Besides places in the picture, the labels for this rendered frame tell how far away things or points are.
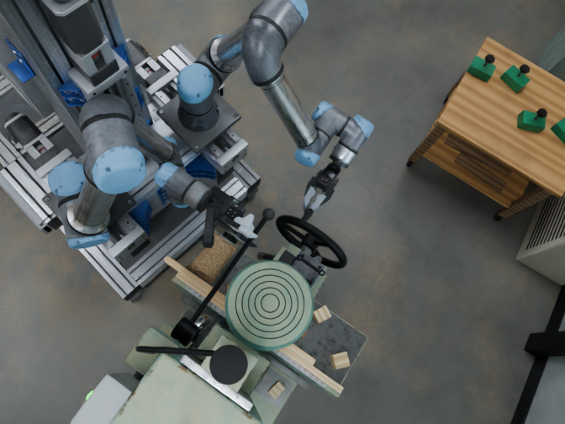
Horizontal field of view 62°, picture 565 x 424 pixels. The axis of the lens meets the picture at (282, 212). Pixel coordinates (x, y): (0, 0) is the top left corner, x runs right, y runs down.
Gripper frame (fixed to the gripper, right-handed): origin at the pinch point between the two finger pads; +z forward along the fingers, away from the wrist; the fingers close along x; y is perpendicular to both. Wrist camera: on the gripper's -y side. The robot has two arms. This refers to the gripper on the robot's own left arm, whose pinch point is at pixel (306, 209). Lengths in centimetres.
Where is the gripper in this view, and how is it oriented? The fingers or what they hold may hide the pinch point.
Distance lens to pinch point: 160.0
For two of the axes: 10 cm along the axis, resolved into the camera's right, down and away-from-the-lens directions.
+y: 1.9, -1.4, 9.7
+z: -5.3, 8.2, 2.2
